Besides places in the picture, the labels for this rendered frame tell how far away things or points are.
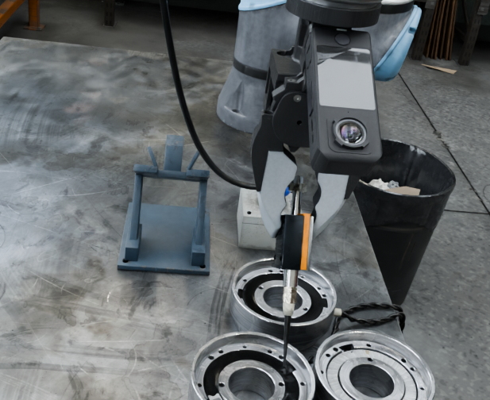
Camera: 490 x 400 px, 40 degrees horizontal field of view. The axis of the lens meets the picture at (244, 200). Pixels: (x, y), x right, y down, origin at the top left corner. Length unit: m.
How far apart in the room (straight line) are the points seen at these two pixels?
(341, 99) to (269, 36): 0.55
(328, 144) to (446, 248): 1.99
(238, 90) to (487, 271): 1.50
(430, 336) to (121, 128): 1.26
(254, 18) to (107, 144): 0.28
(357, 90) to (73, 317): 0.36
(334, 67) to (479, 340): 1.65
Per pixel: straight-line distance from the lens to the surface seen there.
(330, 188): 0.57
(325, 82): 0.48
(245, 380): 0.61
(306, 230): 0.58
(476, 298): 2.25
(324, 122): 0.46
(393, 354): 0.65
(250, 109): 1.05
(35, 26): 3.98
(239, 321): 0.66
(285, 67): 0.55
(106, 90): 1.16
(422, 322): 2.07
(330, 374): 0.61
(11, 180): 0.90
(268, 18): 1.01
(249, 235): 0.78
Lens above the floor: 1.25
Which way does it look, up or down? 31 degrees down
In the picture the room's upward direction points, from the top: 8 degrees clockwise
